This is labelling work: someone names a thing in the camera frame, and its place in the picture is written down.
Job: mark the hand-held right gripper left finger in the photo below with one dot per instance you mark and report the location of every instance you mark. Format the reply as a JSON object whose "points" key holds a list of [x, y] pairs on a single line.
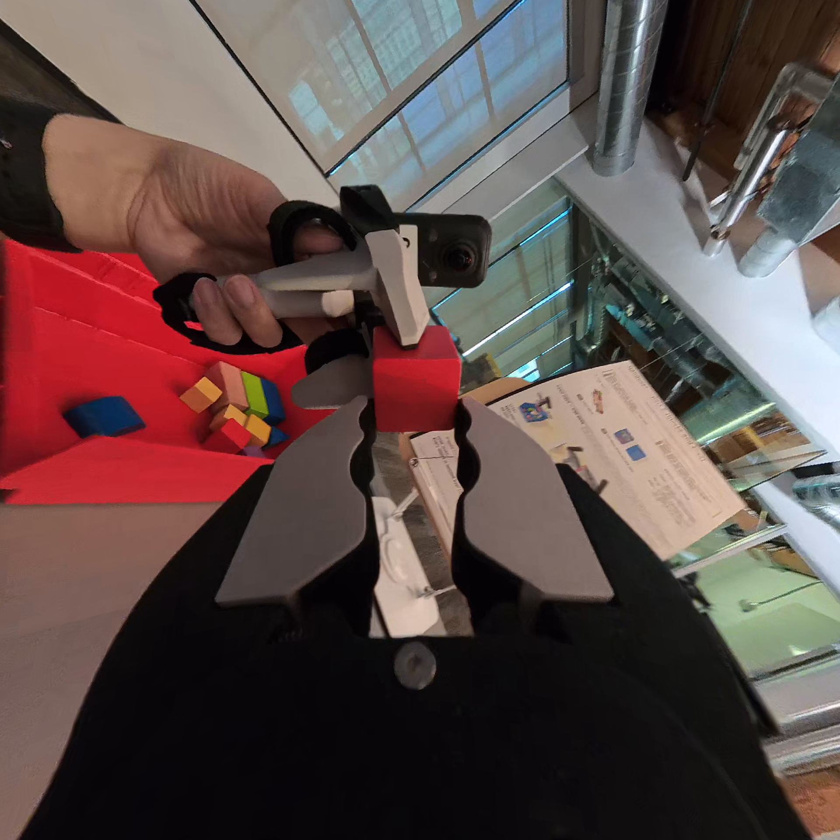
{"points": [[295, 518]]}

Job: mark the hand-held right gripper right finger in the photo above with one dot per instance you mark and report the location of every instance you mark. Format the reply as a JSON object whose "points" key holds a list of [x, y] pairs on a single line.
{"points": [[531, 518]]}

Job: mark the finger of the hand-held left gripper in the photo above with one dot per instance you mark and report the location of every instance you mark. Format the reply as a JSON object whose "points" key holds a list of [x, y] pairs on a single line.
{"points": [[334, 387], [400, 282]]}

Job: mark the red plastic bin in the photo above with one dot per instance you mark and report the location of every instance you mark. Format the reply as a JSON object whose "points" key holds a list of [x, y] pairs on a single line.
{"points": [[98, 341]]}

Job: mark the person's left hand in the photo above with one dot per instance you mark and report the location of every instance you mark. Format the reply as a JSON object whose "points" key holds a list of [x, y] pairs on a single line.
{"points": [[177, 197]]}

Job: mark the green wooden block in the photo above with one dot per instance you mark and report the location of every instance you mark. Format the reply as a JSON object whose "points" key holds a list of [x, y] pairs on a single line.
{"points": [[254, 394]]}

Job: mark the large yellow wooden block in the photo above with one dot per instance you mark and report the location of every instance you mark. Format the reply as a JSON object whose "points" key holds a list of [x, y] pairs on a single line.
{"points": [[258, 431]]}

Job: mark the tan wooden block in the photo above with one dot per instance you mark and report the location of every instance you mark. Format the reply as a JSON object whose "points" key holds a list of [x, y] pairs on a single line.
{"points": [[228, 384]]}

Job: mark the wooden framed instruction sign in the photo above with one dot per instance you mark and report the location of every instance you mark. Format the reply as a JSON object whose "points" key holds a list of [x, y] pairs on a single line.
{"points": [[630, 459]]}

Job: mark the large window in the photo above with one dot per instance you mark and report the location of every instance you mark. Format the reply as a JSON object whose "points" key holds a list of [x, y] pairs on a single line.
{"points": [[426, 79]]}

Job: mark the blue half-cylinder block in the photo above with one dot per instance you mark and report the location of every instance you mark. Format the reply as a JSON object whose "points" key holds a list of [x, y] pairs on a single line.
{"points": [[105, 417]]}

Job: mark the white beam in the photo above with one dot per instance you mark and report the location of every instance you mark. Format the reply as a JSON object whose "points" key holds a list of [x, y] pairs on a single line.
{"points": [[656, 262]]}

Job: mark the metal pipe fittings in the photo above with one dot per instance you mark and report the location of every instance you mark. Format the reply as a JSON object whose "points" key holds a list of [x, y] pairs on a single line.
{"points": [[754, 170]]}

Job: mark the black wristwatch band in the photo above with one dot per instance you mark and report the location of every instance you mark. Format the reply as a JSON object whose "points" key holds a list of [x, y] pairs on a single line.
{"points": [[26, 177]]}

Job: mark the silver ventilation duct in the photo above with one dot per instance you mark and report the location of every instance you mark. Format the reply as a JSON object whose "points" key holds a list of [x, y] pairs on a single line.
{"points": [[627, 79]]}

